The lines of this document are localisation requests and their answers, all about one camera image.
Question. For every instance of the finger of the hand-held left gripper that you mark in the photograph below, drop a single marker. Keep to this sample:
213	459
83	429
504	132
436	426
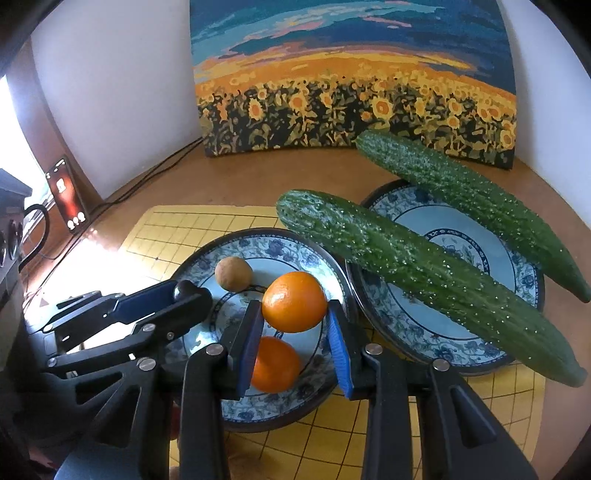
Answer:
184	314
145	302

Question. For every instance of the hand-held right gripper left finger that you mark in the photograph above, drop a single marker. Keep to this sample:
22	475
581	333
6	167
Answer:
249	360

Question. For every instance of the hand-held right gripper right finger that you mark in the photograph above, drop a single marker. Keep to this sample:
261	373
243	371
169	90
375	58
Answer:
341	360

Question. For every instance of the orange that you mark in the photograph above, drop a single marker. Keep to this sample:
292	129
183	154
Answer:
277	364
295	300

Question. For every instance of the blue floral plate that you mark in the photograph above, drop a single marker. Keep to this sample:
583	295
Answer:
415	323
295	249

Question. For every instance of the small brown round fruit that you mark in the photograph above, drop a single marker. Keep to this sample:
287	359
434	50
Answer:
233	274

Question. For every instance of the yellow grid mat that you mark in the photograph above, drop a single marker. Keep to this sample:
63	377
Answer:
175	230

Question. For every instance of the green cucumber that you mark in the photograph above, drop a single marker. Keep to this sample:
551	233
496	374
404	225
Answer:
415	267
461	184

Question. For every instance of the smartphone with lit screen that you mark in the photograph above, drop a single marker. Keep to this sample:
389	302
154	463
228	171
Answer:
64	189

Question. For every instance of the sunflower field painting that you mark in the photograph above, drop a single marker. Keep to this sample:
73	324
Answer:
323	69

